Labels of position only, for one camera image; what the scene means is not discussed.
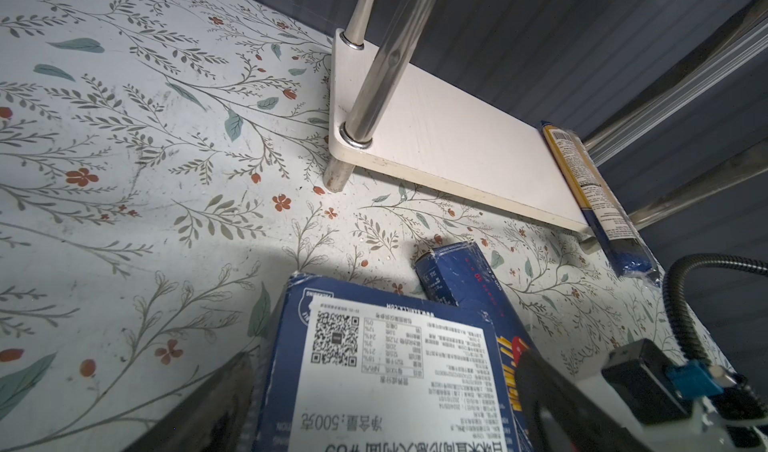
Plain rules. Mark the wide blue Barilla pasta box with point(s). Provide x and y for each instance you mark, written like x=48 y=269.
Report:
x=353 y=368

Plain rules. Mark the narrow blue Barilla spaghetti box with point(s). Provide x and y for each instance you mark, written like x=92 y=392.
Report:
x=459 y=274

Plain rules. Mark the blue-ended clear spaghetti bag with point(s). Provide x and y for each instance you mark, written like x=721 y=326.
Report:
x=614 y=232

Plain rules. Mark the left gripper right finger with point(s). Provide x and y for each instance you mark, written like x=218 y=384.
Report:
x=559 y=417

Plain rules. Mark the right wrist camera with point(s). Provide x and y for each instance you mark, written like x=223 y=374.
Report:
x=669 y=407

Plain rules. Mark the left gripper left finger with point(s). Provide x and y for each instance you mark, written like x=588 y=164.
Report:
x=209 y=419

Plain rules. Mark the white two-tier shelf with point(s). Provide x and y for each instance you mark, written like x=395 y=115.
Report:
x=449 y=93

